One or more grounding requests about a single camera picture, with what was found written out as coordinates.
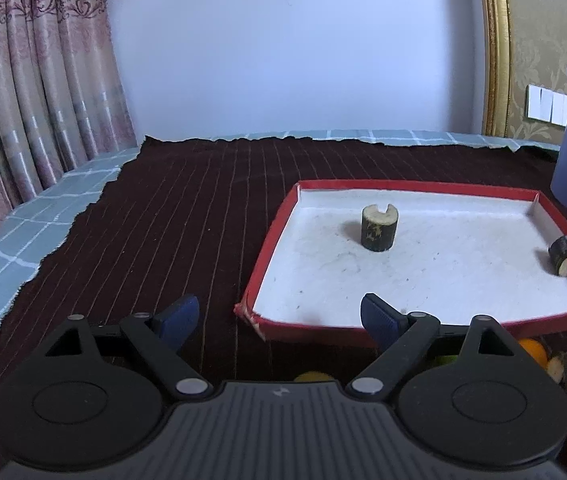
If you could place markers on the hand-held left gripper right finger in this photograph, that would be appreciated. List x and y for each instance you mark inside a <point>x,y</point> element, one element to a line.
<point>378,317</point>

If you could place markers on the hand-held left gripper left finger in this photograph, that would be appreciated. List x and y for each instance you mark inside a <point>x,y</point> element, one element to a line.
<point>179,317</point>

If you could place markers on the small orange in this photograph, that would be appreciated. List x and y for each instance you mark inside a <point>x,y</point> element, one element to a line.
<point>533,351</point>

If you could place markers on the red cardboard box tray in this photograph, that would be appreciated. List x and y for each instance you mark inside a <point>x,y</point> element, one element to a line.
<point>438,270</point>

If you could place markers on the small yellow-green fruit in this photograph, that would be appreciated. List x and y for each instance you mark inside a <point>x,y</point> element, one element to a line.
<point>313,377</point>

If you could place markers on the green tomato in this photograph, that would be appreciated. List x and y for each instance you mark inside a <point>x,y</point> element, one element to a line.
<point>446,359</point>

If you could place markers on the dark striped cloth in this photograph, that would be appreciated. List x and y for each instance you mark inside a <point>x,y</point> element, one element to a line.
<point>163,235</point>

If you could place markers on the pink patterned curtain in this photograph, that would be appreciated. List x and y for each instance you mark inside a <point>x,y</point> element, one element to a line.
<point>38,85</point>

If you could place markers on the white wall switch panel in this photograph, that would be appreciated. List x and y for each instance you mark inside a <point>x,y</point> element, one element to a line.
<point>548,105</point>

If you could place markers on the gold framed wall panel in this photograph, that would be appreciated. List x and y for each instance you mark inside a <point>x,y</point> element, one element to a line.
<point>496,60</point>

